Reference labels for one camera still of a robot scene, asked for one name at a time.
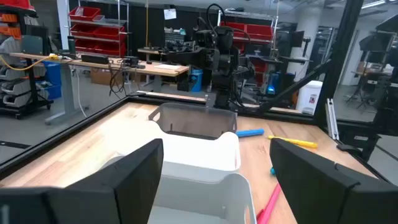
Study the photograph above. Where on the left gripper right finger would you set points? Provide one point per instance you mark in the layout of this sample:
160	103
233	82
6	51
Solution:
304	183

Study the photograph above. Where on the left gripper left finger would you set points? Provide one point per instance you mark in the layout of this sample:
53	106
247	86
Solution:
136	180

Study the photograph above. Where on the thick blue marker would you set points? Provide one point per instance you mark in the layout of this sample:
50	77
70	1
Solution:
249	132
272	171

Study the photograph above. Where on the pink marker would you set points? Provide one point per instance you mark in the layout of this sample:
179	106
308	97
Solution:
270	202

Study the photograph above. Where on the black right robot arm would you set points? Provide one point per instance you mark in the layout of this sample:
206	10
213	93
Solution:
224	77

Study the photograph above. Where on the blue trash bin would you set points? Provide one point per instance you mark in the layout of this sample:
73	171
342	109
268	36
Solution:
196	80

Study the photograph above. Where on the yellow marker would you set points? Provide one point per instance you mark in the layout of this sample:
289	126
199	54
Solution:
295	142

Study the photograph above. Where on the shelf with red bins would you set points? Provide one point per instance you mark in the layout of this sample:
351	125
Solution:
96	31
248	31

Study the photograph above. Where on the white paper sheet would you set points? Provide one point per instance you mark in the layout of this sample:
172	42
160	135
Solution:
170	14

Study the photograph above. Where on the dark translucent plastic bin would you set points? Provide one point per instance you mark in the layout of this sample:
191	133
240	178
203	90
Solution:
192	119

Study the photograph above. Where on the grey plastic bin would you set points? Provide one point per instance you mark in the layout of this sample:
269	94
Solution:
202	193

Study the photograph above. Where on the white plastic bin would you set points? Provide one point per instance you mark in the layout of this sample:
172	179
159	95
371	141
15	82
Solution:
199	149

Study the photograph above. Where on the silver aluminium extrusion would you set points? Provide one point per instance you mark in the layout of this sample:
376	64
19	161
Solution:
331	118

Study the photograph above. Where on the white trash can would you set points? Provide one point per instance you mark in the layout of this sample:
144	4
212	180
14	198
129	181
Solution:
309	96

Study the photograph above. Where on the cardboard box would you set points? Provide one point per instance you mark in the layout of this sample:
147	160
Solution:
99	76

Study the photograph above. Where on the wooden top desk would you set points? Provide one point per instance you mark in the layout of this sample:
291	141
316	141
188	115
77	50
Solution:
93	63

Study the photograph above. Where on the blue storage container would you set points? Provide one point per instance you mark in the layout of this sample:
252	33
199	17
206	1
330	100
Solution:
51	79

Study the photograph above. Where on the rack with orange bins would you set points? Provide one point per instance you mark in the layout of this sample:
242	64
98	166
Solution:
15	56

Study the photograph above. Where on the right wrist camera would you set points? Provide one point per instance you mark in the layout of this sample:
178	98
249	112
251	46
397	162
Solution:
206	38

